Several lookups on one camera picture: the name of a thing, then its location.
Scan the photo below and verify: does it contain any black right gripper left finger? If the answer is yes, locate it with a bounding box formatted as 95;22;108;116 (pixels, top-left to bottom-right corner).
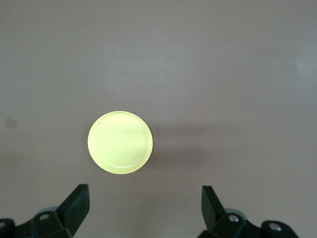
0;183;90;238

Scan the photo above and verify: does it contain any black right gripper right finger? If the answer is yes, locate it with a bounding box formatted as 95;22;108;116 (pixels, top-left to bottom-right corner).
198;185;298;238

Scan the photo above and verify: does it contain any yellow round plate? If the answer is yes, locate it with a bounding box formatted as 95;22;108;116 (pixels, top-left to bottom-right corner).
87;112;154;175

